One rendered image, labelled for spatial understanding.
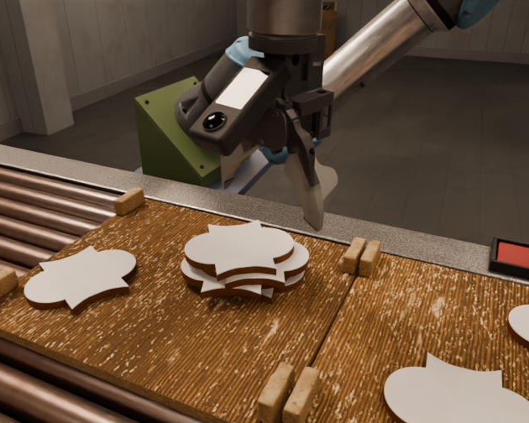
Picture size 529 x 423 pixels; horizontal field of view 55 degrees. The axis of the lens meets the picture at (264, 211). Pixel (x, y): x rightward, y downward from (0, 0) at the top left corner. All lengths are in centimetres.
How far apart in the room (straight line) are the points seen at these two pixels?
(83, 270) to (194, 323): 18
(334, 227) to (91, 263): 39
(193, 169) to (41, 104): 324
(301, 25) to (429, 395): 38
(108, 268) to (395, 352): 38
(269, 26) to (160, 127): 61
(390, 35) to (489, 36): 624
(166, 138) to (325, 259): 49
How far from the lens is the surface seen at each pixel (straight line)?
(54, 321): 66
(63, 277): 72
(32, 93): 427
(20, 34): 418
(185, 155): 107
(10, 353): 68
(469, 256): 83
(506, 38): 717
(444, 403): 54
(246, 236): 69
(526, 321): 67
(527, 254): 84
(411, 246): 82
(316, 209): 55
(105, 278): 70
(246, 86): 52
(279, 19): 51
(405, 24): 93
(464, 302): 69
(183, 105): 112
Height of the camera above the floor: 134
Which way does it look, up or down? 28 degrees down
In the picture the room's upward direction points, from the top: straight up
